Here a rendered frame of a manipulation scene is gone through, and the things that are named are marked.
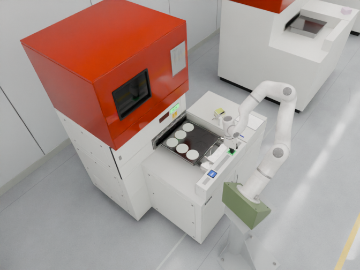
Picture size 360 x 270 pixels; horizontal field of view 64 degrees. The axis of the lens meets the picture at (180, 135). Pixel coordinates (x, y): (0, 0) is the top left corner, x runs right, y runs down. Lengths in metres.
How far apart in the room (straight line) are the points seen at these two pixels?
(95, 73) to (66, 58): 0.26
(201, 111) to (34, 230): 2.07
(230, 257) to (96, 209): 1.44
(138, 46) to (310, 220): 2.34
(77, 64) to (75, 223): 1.91
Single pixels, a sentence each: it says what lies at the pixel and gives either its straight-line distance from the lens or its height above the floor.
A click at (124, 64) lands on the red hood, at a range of 1.72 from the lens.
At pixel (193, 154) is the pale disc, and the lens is 2.32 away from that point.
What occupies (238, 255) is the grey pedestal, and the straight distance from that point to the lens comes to 2.90.
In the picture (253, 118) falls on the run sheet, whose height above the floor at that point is 0.97.
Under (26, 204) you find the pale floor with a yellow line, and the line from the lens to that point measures 3.61.
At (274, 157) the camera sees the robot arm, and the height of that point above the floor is 1.26.
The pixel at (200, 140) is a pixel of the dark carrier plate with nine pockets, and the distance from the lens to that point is 2.41.
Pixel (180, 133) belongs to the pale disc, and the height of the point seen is 0.90.
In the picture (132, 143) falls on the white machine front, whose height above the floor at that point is 1.11.
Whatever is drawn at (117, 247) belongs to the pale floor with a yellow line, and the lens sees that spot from 3.01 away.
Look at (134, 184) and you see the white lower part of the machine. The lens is 2.51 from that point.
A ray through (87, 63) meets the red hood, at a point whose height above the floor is 1.82.
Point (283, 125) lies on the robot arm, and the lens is 1.97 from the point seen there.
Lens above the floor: 2.73
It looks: 48 degrees down
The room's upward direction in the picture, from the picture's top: 5 degrees counter-clockwise
